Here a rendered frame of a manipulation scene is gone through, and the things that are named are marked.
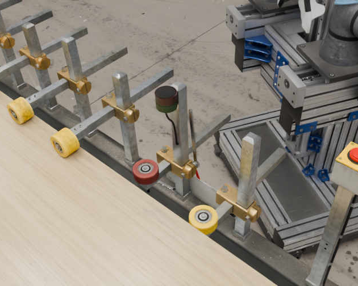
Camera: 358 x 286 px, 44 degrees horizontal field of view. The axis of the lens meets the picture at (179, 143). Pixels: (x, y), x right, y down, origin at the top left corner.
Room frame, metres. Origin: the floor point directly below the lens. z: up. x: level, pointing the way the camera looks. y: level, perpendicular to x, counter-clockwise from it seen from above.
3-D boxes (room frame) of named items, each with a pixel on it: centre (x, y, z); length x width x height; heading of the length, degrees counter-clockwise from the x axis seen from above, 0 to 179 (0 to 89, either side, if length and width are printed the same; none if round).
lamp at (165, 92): (0.95, 0.03, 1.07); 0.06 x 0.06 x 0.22; 46
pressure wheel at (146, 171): (0.93, 0.11, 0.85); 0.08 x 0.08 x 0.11
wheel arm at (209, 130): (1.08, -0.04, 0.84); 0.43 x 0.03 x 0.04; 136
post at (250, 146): (0.81, -0.18, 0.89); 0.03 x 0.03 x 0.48; 46
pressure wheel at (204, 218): (0.73, -0.06, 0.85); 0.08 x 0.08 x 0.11
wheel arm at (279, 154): (0.88, -0.19, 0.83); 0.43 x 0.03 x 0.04; 136
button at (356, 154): (0.63, -0.37, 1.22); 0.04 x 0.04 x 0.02
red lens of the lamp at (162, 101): (0.95, 0.03, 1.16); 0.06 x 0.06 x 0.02
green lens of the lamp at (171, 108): (0.95, 0.03, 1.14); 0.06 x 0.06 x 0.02
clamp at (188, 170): (1.00, 0.01, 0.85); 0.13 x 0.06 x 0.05; 46
